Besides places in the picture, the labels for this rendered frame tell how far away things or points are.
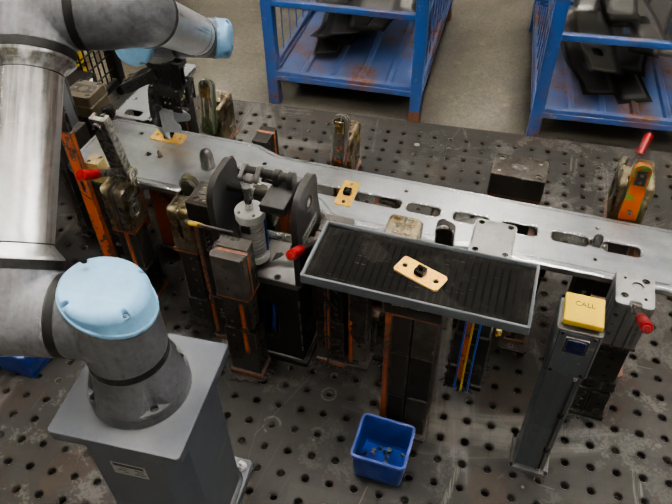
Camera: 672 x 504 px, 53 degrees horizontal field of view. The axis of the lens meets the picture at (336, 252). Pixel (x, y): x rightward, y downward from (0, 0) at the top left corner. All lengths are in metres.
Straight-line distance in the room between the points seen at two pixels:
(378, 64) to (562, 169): 1.73
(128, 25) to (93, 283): 0.35
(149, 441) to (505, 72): 3.30
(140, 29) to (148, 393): 0.51
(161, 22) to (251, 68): 2.97
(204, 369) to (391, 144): 1.25
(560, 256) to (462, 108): 2.30
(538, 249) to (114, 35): 0.89
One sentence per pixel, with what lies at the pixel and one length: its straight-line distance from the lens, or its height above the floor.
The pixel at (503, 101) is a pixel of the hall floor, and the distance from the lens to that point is 3.74.
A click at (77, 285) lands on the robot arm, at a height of 1.33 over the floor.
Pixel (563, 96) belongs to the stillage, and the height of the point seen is 0.16.
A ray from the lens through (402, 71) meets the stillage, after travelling 3.61.
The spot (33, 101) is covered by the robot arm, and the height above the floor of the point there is 1.48.
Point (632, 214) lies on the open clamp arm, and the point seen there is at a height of 1.00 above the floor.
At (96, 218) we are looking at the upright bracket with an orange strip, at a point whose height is 0.92.
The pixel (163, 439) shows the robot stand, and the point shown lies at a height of 1.10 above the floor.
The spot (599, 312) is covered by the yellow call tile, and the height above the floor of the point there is 1.16.
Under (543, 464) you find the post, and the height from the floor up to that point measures 0.73.
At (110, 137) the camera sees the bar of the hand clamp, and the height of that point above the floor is 1.17.
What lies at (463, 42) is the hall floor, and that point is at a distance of 4.26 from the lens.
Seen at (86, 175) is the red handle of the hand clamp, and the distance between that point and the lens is 1.42.
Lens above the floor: 1.97
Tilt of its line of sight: 45 degrees down
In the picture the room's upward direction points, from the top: 1 degrees counter-clockwise
